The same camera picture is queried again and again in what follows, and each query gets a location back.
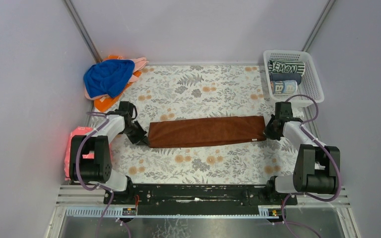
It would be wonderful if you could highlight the dark blue rolled towel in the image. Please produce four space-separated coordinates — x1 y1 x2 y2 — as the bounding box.
269 73 302 85

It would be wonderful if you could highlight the orange blue rabbit towel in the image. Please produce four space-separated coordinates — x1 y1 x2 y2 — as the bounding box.
270 80 298 95

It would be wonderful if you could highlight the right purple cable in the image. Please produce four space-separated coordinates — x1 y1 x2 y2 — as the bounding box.
281 94 343 238

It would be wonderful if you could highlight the floral table mat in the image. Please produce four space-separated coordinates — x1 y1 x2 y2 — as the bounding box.
111 65 297 184

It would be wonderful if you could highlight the purple cable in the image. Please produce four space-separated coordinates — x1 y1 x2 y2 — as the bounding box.
281 94 343 238
75 112 116 238

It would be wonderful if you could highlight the striped lemon rolled towel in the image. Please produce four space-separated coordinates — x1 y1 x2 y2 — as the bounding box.
268 59 306 76

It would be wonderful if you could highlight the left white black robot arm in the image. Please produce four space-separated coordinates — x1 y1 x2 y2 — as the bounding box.
69 101 149 192

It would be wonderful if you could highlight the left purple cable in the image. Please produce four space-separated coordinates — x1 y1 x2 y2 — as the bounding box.
75 112 116 238

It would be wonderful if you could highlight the white plastic basket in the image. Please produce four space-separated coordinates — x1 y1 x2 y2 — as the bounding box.
263 50 324 105

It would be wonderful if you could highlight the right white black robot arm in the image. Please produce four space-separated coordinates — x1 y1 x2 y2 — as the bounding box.
264 102 341 195

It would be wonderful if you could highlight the brown towel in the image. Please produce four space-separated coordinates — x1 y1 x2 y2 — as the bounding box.
148 116 266 148

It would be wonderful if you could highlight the pink patterned towel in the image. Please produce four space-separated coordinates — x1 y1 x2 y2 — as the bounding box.
64 127 112 183

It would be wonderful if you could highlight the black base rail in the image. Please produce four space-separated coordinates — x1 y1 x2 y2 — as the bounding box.
104 183 298 216

